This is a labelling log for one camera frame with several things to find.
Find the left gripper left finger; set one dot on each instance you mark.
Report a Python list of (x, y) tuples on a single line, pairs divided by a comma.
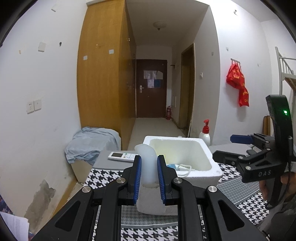
[(95, 214)]

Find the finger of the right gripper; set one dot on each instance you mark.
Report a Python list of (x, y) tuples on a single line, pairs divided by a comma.
[(253, 158), (257, 139)]

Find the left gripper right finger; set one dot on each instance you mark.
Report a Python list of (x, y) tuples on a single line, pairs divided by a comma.
[(198, 207)]

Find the white foam strip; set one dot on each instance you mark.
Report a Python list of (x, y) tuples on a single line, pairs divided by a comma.
[(149, 165)]

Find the blue face mask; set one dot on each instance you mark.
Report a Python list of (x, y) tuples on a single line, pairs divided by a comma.
[(174, 166)]

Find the person's right hand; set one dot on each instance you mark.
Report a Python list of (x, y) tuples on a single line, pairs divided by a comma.
[(277, 190)]

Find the white pump lotion bottle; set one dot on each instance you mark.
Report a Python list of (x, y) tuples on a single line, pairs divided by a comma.
[(204, 134)]

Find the houndstooth table mat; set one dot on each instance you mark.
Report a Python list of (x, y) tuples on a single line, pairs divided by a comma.
[(223, 220)]

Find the white styrofoam box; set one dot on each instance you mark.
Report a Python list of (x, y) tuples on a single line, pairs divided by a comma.
[(190, 157)]

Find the papers stack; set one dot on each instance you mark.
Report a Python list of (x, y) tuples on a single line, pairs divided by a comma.
[(19, 226)]

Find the red hanging plastic bags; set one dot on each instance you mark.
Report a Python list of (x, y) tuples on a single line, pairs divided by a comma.
[(236, 79)]

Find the side wooden door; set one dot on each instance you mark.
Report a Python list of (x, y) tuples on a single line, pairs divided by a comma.
[(187, 89)]

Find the grey-blue crumpled cloth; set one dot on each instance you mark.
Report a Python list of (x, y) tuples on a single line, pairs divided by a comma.
[(88, 143)]

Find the red fire extinguisher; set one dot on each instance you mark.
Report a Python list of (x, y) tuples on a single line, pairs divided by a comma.
[(168, 113)]

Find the white remote control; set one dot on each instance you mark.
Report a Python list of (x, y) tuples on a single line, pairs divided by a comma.
[(123, 157)]

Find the dark brown entrance door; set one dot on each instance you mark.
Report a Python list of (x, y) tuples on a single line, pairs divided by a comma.
[(151, 86)]

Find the ceiling lamp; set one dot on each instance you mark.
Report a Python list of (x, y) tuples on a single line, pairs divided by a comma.
[(159, 25)]

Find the wooden wardrobe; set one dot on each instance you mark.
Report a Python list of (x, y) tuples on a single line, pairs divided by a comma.
[(105, 69)]

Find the wooden sticks against wall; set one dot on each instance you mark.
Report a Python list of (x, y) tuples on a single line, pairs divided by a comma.
[(266, 125)]

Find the metal bunk bed frame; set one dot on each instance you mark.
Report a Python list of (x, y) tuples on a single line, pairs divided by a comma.
[(286, 75)]

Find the white wall socket pair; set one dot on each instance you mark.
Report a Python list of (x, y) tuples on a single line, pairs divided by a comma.
[(33, 106)]

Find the white wall switch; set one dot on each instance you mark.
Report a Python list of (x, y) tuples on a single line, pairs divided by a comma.
[(41, 47)]

